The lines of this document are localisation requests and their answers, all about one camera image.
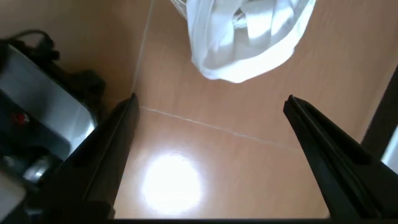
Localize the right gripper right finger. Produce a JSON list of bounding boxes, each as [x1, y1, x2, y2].
[[282, 95, 398, 219]]

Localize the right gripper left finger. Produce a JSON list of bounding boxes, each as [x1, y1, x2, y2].
[[39, 92, 140, 219]]

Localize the white garment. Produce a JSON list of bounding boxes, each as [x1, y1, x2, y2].
[[185, 0, 317, 84]]

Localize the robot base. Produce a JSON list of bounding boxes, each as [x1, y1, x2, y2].
[[0, 40, 108, 224]]

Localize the black cable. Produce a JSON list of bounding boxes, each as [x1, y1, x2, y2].
[[6, 29, 62, 63]]

